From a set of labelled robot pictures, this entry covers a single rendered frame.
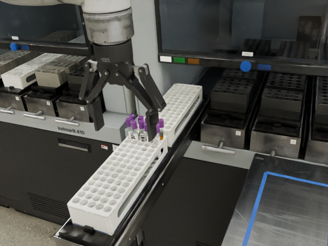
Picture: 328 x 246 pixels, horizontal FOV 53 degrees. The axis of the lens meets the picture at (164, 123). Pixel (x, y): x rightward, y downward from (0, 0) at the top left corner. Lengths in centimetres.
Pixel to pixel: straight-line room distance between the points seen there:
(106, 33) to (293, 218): 50
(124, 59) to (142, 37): 44
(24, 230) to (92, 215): 131
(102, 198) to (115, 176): 8
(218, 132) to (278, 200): 34
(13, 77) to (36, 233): 87
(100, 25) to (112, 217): 36
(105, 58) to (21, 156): 104
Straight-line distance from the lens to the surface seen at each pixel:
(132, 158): 78
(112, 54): 63
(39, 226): 196
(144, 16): 105
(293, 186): 79
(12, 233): 199
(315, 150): 99
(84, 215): 69
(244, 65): 95
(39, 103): 133
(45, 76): 136
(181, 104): 99
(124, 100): 120
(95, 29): 62
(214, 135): 102
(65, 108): 125
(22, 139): 153
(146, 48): 108
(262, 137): 99
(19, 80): 141
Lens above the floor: 133
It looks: 31 degrees down
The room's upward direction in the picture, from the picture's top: 4 degrees counter-clockwise
